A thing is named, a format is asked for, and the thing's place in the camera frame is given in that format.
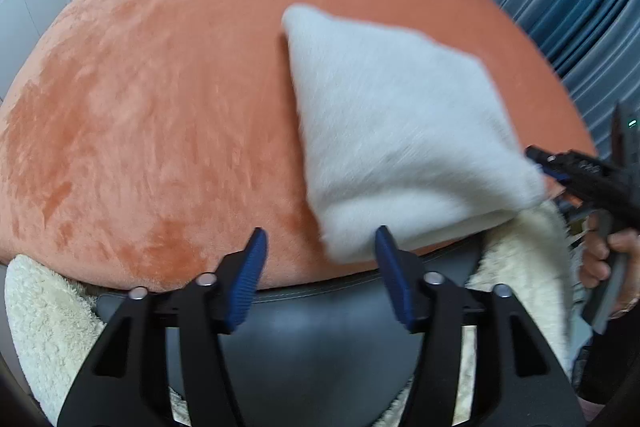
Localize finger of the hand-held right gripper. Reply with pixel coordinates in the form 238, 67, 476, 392
525, 145, 608, 175
542, 164, 581, 198

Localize dark grey bed footboard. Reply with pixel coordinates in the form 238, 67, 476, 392
95, 252, 488, 427

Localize person's right hand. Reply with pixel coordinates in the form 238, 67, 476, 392
579, 213, 640, 320

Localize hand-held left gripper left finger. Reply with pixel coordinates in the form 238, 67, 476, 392
56, 227, 269, 427

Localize orange plush blanket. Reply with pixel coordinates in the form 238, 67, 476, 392
0, 0, 598, 293

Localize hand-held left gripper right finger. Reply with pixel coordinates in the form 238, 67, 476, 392
375, 225, 587, 427

